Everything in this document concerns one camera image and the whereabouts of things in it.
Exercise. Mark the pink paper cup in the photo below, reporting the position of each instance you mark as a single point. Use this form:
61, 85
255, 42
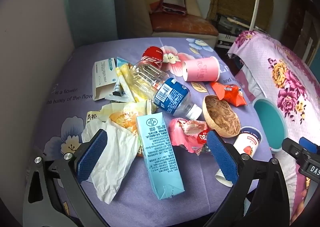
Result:
201, 70

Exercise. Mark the light blue milk carton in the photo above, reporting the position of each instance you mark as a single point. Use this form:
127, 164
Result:
159, 157

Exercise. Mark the beige sofa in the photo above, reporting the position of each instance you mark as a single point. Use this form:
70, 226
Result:
146, 19

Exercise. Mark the pink floral quilt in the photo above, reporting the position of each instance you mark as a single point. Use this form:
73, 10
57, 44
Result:
273, 71

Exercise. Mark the white medicine box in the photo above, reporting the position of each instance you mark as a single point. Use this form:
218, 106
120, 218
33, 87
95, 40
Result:
104, 79

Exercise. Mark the white tissue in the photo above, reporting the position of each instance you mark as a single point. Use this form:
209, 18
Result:
115, 160

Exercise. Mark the yellow cake wrapper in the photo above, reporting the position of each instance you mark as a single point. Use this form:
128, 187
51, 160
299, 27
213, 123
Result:
118, 120

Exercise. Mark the pink snack bag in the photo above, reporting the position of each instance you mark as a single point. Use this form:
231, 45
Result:
188, 134

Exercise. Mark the clear bottle blue label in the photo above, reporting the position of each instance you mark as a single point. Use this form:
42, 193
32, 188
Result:
164, 91

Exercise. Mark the orange snack wrapper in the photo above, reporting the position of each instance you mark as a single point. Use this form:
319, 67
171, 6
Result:
230, 93

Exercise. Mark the yellow white striped wrapper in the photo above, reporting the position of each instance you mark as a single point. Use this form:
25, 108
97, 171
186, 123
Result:
127, 81

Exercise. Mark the orange brown seat cushion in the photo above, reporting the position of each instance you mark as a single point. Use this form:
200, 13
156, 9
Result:
188, 24

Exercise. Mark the yogurt cup strawberry label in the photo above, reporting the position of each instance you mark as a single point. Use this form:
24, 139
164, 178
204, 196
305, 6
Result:
247, 142

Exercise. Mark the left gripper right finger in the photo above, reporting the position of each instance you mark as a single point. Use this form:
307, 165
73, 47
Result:
258, 196

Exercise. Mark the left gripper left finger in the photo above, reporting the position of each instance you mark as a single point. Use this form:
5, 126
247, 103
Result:
42, 205

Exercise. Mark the teal trash bin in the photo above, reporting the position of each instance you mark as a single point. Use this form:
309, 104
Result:
272, 121

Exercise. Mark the black stereo equipment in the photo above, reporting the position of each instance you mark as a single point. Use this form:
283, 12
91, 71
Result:
229, 28

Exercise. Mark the brown paper bowl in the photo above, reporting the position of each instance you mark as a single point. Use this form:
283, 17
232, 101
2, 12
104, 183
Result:
220, 117

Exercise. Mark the blue white sachet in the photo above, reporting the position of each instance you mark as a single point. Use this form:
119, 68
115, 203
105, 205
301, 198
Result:
121, 91

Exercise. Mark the red cola can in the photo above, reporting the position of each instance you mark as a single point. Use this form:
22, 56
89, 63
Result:
154, 55

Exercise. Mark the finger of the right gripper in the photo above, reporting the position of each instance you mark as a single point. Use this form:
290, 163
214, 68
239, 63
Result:
308, 145
292, 148

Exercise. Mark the white pole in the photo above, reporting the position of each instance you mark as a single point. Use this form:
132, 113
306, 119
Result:
254, 16

